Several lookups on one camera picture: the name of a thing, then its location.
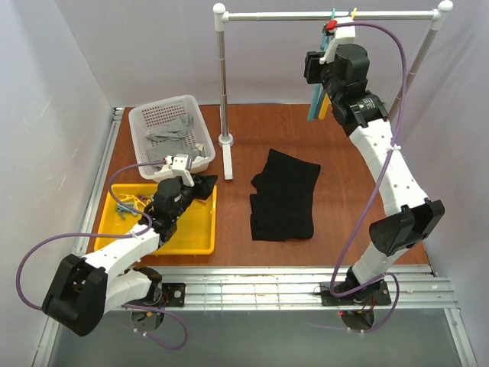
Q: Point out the grey cloth in basket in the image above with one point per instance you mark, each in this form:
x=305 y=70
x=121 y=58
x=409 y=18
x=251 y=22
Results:
x=169 y=139

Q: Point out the white metal clothes rack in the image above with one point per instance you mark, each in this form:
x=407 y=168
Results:
x=437 y=17

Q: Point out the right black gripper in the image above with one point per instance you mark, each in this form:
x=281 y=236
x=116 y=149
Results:
x=315 y=66

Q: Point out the white cloth in basket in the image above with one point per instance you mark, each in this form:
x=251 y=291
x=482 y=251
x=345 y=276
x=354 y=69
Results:
x=200 y=151

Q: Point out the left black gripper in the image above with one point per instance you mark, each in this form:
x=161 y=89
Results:
x=199 y=185

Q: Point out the white plastic laundry basket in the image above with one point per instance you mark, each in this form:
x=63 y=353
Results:
x=143 y=119

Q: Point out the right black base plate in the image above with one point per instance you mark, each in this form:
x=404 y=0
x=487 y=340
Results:
x=376 y=294

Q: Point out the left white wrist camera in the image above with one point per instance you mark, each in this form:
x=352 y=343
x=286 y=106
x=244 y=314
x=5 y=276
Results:
x=178 y=166

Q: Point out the aluminium rail frame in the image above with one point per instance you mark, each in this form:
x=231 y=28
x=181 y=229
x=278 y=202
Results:
x=254 y=304

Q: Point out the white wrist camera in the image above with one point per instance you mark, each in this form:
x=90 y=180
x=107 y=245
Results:
x=343 y=32
x=178 y=166

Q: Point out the teal plastic hanger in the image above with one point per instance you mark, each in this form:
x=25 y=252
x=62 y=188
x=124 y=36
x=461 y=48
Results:
x=316 y=98

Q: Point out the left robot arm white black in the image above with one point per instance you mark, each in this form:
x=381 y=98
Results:
x=85 y=288

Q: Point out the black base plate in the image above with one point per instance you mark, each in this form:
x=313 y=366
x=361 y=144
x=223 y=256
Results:
x=376 y=294
x=163 y=295

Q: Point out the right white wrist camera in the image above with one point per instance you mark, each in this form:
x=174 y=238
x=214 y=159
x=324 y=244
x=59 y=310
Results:
x=343 y=32

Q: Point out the yellow clothespin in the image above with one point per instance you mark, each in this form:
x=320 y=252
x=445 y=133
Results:
x=128 y=198

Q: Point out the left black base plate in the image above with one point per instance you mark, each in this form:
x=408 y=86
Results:
x=163 y=295

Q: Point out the black underwear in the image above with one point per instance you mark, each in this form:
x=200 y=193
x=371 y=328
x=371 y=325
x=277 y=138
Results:
x=282 y=206

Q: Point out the yellow plastic tray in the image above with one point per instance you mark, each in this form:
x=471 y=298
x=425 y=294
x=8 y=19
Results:
x=195 y=233

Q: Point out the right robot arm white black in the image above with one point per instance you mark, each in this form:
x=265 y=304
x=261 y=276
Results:
x=410 y=214

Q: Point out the teal clothespin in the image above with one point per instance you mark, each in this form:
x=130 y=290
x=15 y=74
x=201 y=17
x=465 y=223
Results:
x=125 y=208

